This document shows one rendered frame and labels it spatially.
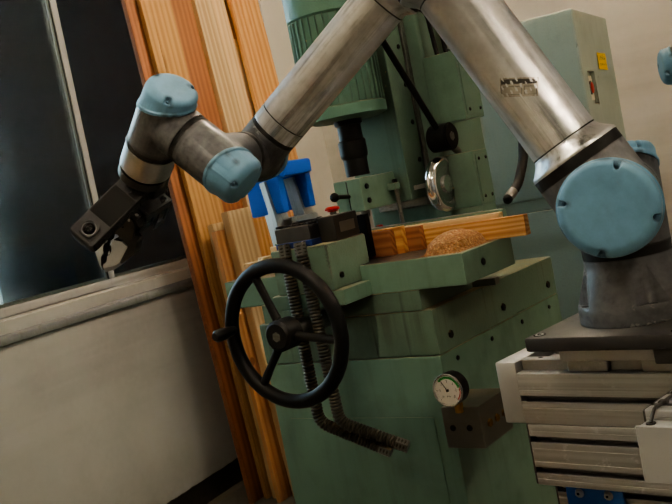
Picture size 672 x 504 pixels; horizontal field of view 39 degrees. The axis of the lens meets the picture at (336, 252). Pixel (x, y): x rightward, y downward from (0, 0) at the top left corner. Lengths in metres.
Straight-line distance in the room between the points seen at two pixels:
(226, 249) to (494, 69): 2.28
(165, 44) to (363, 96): 1.64
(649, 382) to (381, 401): 0.77
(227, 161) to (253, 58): 2.73
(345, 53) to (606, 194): 0.44
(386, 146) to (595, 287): 0.91
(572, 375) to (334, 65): 0.54
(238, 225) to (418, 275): 1.64
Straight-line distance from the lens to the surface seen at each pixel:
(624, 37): 4.17
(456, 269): 1.75
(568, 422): 1.35
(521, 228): 1.85
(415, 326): 1.82
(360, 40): 1.33
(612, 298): 1.26
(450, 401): 1.75
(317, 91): 1.35
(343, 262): 1.82
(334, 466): 2.04
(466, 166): 2.07
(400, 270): 1.81
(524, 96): 1.13
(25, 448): 2.95
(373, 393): 1.92
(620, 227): 1.11
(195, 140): 1.28
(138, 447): 3.30
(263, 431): 3.37
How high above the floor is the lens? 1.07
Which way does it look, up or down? 4 degrees down
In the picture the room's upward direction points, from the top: 11 degrees counter-clockwise
